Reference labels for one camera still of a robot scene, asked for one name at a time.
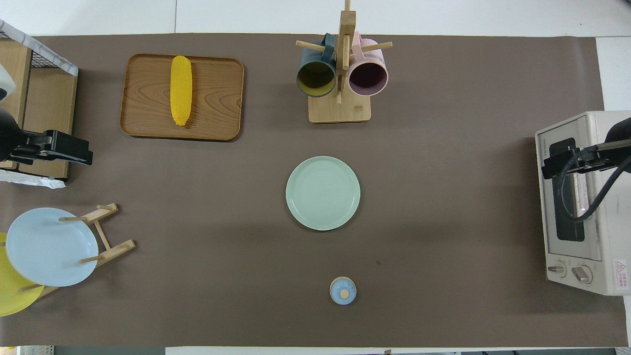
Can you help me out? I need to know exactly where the brown wooden tray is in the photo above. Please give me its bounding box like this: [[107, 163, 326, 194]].
[[120, 53, 245, 142]]

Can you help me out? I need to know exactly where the brown table mat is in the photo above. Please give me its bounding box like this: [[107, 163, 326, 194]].
[[0, 34, 605, 348]]

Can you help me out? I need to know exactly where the oven door with glass window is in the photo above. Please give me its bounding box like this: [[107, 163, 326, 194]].
[[536, 113, 604, 262]]

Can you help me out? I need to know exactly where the wooden plate rack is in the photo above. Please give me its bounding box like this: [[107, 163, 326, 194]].
[[19, 202, 137, 299]]

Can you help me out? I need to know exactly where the wooden shelf with wire basket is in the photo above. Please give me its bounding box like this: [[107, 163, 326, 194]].
[[0, 20, 79, 189]]

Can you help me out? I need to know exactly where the dark blue mug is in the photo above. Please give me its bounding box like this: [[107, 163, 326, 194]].
[[296, 34, 338, 98]]

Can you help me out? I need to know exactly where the yellow plate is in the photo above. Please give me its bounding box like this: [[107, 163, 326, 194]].
[[0, 232, 45, 317]]

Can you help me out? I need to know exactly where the pink mug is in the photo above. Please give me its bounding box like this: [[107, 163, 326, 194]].
[[348, 32, 389, 97]]

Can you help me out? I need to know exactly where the light green plate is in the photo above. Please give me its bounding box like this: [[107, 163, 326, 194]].
[[285, 156, 361, 231]]

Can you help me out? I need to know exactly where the yellow corn cob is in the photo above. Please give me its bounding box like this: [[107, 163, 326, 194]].
[[170, 55, 193, 127]]

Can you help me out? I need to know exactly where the beige toaster oven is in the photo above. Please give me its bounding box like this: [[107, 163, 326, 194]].
[[535, 110, 631, 296]]

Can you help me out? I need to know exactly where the light blue plate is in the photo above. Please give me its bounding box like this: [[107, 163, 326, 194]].
[[5, 207, 99, 287]]

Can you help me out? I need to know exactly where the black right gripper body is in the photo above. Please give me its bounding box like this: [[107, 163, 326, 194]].
[[582, 117, 631, 174]]

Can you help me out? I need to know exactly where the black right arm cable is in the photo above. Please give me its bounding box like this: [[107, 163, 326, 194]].
[[556, 147, 631, 222]]

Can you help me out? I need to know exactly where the wooden mug tree stand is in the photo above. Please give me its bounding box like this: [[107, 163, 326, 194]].
[[295, 0, 393, 124]]

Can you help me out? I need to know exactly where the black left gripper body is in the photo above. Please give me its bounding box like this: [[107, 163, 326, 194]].
[[0, 108, 51, 162]]

